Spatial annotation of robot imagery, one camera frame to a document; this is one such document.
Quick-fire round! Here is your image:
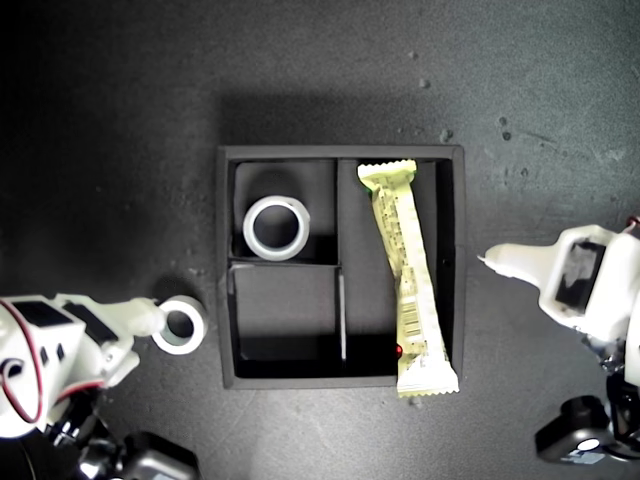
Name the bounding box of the pale yellow snack bar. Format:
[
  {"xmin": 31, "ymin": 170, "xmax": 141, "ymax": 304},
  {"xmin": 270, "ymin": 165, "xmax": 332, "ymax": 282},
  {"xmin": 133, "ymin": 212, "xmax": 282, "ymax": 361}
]
[{"xmin": 356, "ymin": 158, "xmax": 461, "ymax": 400}]

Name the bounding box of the arm red wire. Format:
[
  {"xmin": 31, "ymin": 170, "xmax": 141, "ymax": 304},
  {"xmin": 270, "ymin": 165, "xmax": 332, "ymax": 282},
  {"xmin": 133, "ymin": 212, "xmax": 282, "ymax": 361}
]
[{"xmin": 0, "ymin": 298, "xmax": 45, "ymax": 425}]

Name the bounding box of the large white tape roll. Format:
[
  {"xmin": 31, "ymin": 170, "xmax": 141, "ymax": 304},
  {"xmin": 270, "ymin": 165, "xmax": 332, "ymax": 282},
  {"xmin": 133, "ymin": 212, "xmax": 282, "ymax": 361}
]
[{"xmin": 242, "ymin": 194, "xmax": 312, "ymax": 263}]

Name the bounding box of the small white tape roll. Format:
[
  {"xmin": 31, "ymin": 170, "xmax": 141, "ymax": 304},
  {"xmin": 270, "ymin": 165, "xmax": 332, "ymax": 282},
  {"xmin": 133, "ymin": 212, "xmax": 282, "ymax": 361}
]
[{"xmin": 151, "ymin": 294, "xmax": 209, "ymax": 357}]

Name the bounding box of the black compartment tray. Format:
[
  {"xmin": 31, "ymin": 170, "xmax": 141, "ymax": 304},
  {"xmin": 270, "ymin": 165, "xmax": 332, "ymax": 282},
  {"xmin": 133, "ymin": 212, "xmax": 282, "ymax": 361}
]
[{"xmin": 215, "ymin": 143, "xmax": 467, "ymax": 390}]

